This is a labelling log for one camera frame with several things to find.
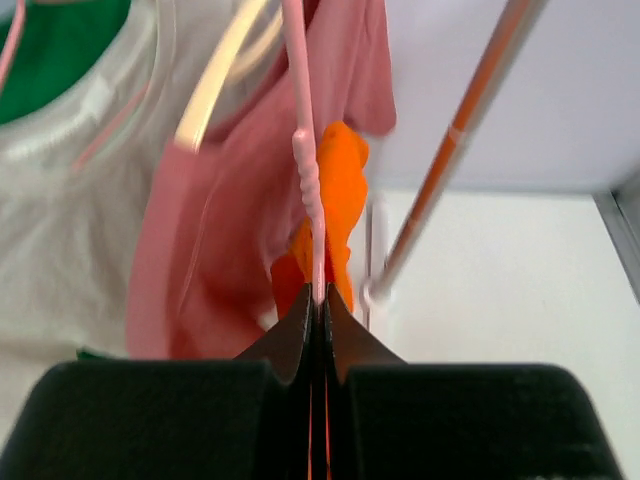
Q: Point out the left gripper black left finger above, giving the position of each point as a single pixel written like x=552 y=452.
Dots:
x=244 y=418

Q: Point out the aluminium rail frame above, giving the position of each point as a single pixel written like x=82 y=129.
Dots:
x=623 y=237

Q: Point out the beige t shirt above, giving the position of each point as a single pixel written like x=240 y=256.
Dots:
x=76 y=176

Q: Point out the metal clothes rack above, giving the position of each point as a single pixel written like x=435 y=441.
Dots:
x=384 y=260

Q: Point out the beige wooden hanger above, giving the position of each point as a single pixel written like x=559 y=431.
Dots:
x=229 y=63

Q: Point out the pink t shirt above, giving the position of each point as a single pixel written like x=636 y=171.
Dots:
x=217 y=219

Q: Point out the orange t shirt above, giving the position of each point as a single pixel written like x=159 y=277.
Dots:
x=342 y=156

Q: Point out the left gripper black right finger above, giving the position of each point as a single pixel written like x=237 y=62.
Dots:
x=391 y=419

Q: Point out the green t shirt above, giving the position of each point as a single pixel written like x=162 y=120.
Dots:
x=60 y=42

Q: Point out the pink wire hanger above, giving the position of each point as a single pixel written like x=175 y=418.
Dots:
x=15 y=45
x=304 y=140

